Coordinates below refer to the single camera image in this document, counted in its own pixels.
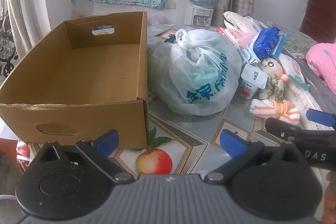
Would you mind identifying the pink plush doll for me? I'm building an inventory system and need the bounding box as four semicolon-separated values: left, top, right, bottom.
258;58;289;81

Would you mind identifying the light blue towel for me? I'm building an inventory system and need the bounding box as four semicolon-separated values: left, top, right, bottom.
235;46;261;67

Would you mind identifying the blue wet wipes pack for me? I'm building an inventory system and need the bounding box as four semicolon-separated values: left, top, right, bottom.
252;26;279;60

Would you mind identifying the light blue tissue box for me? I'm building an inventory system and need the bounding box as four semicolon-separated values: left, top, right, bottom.
269;32;286;60

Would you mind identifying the pink knitted cloth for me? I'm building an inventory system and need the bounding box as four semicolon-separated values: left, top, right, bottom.
236;33;256;48

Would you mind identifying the white striped blanket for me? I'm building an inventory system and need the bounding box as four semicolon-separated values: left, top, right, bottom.
223;11;326;130

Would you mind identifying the orange striped white towel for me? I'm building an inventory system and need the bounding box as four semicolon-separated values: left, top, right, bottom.
249;99;300;126

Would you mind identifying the green scrunchie cloth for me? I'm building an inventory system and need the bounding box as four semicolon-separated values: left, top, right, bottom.
258;73;285;103

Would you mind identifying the white yogurt cup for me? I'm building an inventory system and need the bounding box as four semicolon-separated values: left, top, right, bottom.
238;64;268;100

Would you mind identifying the brown cardboard box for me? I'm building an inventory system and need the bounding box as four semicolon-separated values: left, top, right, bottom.
1;11;147;149

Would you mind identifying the white plastic bag blue print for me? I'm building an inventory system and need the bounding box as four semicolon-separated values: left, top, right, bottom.
148;29;242;116

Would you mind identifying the dark red door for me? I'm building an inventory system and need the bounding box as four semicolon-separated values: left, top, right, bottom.
299;0;336;43

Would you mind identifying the pink wet wipes pack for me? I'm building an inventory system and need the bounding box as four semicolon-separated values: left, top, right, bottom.
216;27;246;46

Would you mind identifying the wheelchair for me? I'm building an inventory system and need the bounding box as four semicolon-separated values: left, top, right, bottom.
0;0;18;78

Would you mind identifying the rolled floral mat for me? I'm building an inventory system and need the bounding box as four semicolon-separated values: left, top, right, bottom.
211;0;234;28

